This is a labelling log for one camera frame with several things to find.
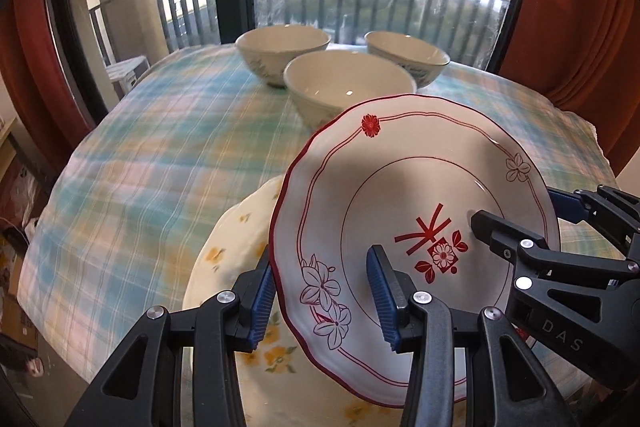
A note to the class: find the ruffled yellow-flower deep plate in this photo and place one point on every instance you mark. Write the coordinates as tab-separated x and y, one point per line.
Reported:
225	252

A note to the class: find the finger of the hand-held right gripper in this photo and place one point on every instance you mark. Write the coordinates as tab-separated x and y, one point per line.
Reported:
505	234
565	207

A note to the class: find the plaid tablecloth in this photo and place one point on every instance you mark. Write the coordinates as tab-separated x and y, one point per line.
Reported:
150	167

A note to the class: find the white plastic stool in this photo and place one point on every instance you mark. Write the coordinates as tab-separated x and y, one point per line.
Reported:
127	72

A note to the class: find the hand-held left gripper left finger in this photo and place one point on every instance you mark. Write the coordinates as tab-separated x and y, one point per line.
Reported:
260	302

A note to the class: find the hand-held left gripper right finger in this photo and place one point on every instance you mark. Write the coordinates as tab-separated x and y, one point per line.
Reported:
382	302

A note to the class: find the beige ceramic bowl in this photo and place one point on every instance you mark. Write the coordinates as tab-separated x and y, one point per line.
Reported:
280	44
345	79
405	49

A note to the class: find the wide orange curtain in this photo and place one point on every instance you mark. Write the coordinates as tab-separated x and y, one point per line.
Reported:
575	32

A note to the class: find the narrow orange curtain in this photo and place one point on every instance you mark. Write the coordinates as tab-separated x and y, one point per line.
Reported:
30	57

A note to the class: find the red-patterned white plate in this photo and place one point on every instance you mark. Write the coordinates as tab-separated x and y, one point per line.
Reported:
350	187

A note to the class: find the cardboard box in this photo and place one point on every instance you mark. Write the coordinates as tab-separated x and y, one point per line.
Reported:
15	307

